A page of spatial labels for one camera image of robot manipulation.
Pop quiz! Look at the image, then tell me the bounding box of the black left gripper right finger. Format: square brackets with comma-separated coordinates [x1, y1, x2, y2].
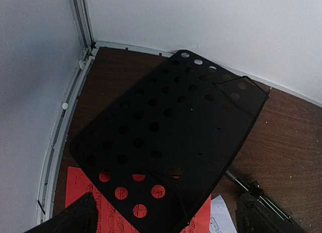
[236, 193, 304, 232]

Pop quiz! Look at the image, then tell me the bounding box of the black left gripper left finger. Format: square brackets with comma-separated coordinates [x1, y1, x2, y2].
[27, 192, 99, 233]

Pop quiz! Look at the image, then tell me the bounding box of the red sheet music paper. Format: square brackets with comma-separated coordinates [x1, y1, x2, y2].
[65, 166, 212, 233]

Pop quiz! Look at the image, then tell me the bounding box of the black perforated music stand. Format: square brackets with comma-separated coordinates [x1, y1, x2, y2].
[69, 50, 269, 232]

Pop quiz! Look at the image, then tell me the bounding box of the white sheet music paper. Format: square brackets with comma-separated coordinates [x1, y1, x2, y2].
[209, 195, 237, 233]

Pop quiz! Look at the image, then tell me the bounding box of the left aluminium frame post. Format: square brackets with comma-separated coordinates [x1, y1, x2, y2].
[70, 0, 95, 51]

